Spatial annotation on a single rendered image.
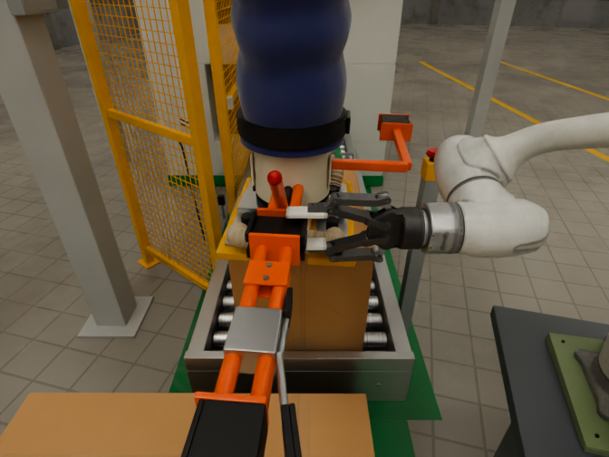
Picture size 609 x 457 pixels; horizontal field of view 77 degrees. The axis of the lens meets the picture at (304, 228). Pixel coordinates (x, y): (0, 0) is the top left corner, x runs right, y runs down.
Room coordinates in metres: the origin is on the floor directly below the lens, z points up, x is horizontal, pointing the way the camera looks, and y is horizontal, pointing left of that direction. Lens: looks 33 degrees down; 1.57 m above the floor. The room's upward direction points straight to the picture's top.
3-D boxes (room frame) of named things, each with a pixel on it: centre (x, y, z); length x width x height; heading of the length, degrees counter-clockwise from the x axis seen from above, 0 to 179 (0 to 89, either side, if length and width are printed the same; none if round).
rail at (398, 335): (1.94, -0.32, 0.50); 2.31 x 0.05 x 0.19; 0
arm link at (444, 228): (0.57, -0.23, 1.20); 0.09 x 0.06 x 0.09; 0
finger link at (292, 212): (0.57, 0.00, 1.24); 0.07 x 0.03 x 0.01; 90
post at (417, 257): (1.35, -0.49, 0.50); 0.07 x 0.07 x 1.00; 0
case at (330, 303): (1.13, 0.01, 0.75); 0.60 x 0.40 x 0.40; 179
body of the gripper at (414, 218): (0.57, -0.16, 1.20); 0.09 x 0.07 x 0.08; 90
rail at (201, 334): (1.95, 0.34, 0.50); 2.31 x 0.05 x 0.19; 0
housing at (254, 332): (0.33, 0.06, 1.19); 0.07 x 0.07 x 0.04; 86
